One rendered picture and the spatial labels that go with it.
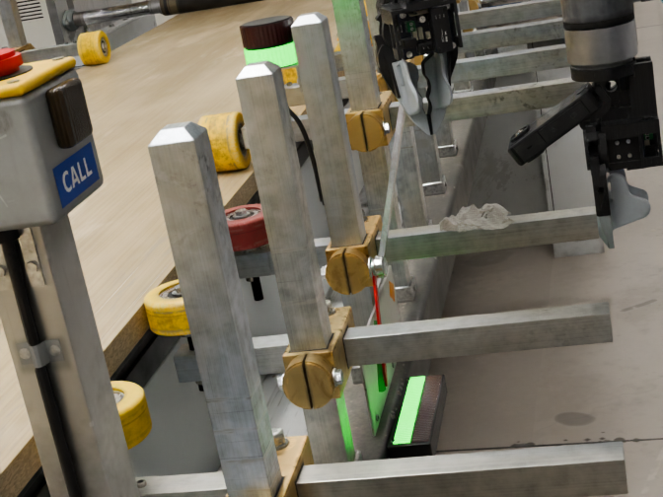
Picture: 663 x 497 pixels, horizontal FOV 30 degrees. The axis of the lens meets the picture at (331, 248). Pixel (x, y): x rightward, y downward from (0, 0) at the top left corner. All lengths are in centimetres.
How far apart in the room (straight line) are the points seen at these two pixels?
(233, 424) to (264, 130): 30
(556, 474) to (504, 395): 203
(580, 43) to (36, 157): 85
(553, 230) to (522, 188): 248
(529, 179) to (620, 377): 105
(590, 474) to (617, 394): 197
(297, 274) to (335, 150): 26
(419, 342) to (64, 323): 62
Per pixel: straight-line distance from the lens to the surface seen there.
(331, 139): 137
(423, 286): 173
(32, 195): 61
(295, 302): 117
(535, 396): 298
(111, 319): 124
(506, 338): 120
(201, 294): 91
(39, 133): 60
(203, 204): 88
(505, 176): 390
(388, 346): 121
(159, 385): 136
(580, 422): 284
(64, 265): 65
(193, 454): 145
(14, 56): 63
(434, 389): 142
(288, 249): 115
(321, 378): 116
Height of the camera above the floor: 130
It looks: 18 degrees down
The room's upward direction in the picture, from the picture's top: 11 degrees counter-clockwise
